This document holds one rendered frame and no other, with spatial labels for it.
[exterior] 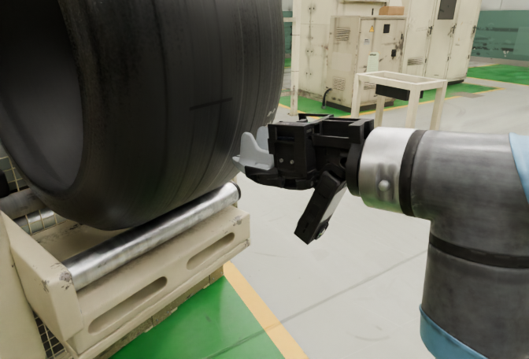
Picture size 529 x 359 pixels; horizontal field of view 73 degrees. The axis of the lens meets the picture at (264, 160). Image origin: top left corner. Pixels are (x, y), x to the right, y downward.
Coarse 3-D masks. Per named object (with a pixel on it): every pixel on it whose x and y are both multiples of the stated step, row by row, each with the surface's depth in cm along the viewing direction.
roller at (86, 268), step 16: (208, 192) 67; (224, 192) 68; (240, 192) 71; (176, 208) 62; (192, 208) 62; (208, 208) 65; (224, 208) 69; (144, 224) 57; (160, 224) 58; (176, 224) 59; (192, 224) 62; (112, 240) 53; (128, 240) 53; (144, 240) 55; (160, 240) 57; (80, 256) 49; (96, 256) 50; (112, 256) 51; (128, 256) 53; (80, 272) 48; (96, 272) 49; (80, 288) 49
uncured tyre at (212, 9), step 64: (0, 0) 67; (64, 0) 35; (128, 0) 34; (192, 0) 37; (256, 0) 45; (0, 64) 70; (64, 64) 79; (128, 64) 35; (192, 64) 38; (256, 64) 46; (0, 128) 63; (64, 128) 77; (128, 128) 38; (192, 128) 41; (256, 128) 52; (64, 192) 51; (128, 192) 44; (192, 192) 52
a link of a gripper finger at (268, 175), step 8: (248, 168) 47; (256, 168) 46; (272, 168) 46; (248, 176) 47; (256, 176) 45; (264, 176) 44; (272, 176) 44; (264, 184) 44; (272, 184) 44; (280, 184) 43; (288, 184) 44
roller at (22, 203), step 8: (24, 192) 67; (32, 192) 68; (0, 200) 64; (8, 200) 65; (16, 200) 65; (24, 200) 66; (32, 200) 67; (40, 200) 68; (0, 208) 63; (8, 208) 64; (16, 208) 65; (24, 208) 66; (32, 208) 67; (40, 208) 69; (8, 216) 64; (16, 216) 66
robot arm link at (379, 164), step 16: (384, 128) 37; (400, 128) 36; (368, 144) 36; (384, 144) 35; (400, 144) 34; (368, 160) 35; (384, 160) 34; (400, 160) 33; (368, 176) 35; (384, 176) 34; (368, 192) 36; (384, 192) 35; (384, 208) 36; (400, 208) 35
